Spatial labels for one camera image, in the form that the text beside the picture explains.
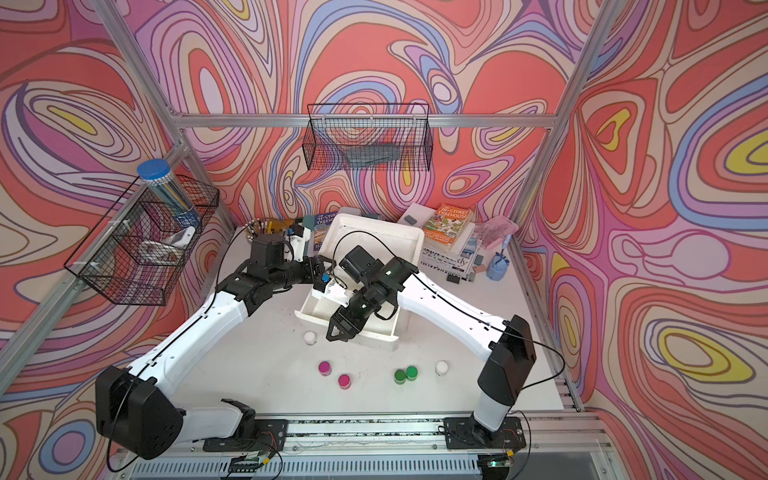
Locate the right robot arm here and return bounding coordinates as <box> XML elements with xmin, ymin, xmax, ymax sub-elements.
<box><xmin>326</xmin><ymin>246</ymin><xmax>536</xmax><ymax>436</ymax></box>

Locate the white paint can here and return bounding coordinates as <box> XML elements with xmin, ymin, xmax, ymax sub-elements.
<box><xmin>435</xmin><ymin>360</ymin><xmax>449</xmax><ymax>376</ymax></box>
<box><xmin>303</xmin><ymin>331</ymin><xmax>317</xmax><ymax>345</ymax></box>

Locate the blue lid pencil tube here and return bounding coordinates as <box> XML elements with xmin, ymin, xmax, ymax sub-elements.
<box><xmin>137</xmin><ymin>158</ymin><xmax>201</xmax><ymax>228</ymax></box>

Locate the magenta paint can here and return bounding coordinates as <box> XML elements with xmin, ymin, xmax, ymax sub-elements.
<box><xmin>318</xmin><ymin>361</ymin><xmax>332</xmax><ymax>376</ymax></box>
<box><xmin>337</xmin><ymin>374</ymin><xmax>352</xmax><ymax>390</ymax></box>

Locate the orange treehouse book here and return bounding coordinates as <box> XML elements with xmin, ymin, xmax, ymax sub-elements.
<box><xmin>422</xmin><ymin>204</ymin><xmax>474</xmax><ymax>250</ymax></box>

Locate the pink plastic case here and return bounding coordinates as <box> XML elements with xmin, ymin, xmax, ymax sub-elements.
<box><xmin>475</xmin><ymin>216</ymin><xmax>519</xmax><ymax>250</ymax></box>

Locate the white drawer cabinet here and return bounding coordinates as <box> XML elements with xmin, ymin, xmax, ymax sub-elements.
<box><xmin>317</xmin><ymin>214</ymin><xmax>424</xmax><ymax>290</ymax></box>

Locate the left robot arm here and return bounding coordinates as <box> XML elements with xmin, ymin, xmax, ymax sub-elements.
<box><xmin>95</xmin><ymin>234</ymin><xmax>333</xmax><ymax>460</ymax></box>

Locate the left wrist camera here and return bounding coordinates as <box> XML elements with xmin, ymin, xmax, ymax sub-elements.
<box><xmin>287</xmin><ymin>224</ymin><xmax>312</xmax><ymax>261</ymax></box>

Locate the black wire basket back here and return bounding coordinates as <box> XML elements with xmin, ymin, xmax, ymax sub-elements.
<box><xmin>302</xmin><ymin>101</ymin><xmax>434</xmax><ymax>172</ymax></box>

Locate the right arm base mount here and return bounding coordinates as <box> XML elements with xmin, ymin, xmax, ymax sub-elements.
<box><xmin>437</xmin><ymin>416</ymin><xmax>527</xmax><ymax>452</ymax></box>

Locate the black wire basket left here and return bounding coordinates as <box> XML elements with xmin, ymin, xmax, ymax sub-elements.
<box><xmin>64</xmin><ymin>175</ymin><xmax>220</xmax><ymax>306</ymax></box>

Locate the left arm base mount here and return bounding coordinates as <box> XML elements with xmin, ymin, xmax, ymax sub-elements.
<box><xmin>203</xmin><ymin>419</ymin><xmax>289</xmax><ymax>452</ymax></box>

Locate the teal folder with book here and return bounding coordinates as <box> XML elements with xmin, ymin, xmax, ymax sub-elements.
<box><xmin>302</xmin><ymin>212</ymin><xmax>337</xmax><ymax>255</ymax></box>

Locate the pencil cup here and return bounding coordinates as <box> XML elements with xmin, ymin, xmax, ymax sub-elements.
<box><xmin>244</xmin><ymin>218</ymin><xmax>269</xmax><ymax>242</ymax></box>

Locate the green paint can right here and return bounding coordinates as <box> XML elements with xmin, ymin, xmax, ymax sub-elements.
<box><xmin>404</xmin><ymin>365</ymin><xmax>418</xmax><ymax>381</ymax></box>

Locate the white object in basket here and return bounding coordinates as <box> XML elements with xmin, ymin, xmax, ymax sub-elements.
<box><xmin>162</xmin><ymin>226</ymin><xmax>196</xmax><ymax>248</ymax></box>

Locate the blue desk lamp base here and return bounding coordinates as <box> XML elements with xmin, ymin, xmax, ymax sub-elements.
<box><xmin>486</xmin><ymin>252</ymin><xmax>510</xmax><ymax>281</ymax></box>

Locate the green paint can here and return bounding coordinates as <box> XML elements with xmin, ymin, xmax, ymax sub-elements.
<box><xmin>393</xmin><ymin>369</ymin><xmax>407</xmax><ymax>385</ymax></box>
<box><xmin>404</xmin><ymin>365</ymin><xmax>418</xmax><ymax>381</ymax></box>

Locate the white book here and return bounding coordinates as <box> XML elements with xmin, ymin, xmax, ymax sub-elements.
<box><xmin>397</xmin><ymin>204</ymin><xmax>436</xmax><ymax>229</ymax></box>

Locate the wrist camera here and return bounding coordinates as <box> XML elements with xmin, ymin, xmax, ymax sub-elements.
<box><xmin>340</xmin><ymin>245</ymin><xmax>381</xmax><ymax>283</ymax></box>
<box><xmin>287</xmin><ymin>224</ymin><xmax>312</xmax><ymax>261</ymax></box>

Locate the green paint can left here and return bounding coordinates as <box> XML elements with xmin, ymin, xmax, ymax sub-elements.
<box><xmin>393</xmin><ymin>369</ymin><xmax>407</xmax><ymax>385</ymax></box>

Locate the black wire basket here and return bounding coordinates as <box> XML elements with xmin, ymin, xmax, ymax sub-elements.
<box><xmin>302</xmin><ymin>101</ymin><xmax>434</xmax><ymax>172</ymax></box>
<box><xmin>64</xmin><ymin>175</ymin><xmax>220</xmax><ymax>306</ymax></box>

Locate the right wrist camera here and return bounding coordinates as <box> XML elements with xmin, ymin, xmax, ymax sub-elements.
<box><xmin>340</xmin><ymin>245</ymin><xmax>381</xmax><ymax>283</ymax></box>

